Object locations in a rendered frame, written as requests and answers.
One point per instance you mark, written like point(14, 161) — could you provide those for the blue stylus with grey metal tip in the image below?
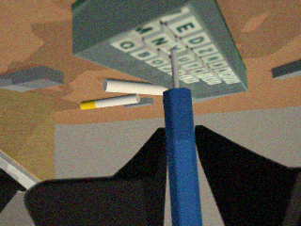
point(181, 155)

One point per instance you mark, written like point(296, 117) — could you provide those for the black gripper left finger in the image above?
point(134, 196)

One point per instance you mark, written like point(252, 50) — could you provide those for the white cylinder with yellow tip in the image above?
point(119, 100)
point(124, 86)

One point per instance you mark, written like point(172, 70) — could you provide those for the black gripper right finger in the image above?
point(249, 189)

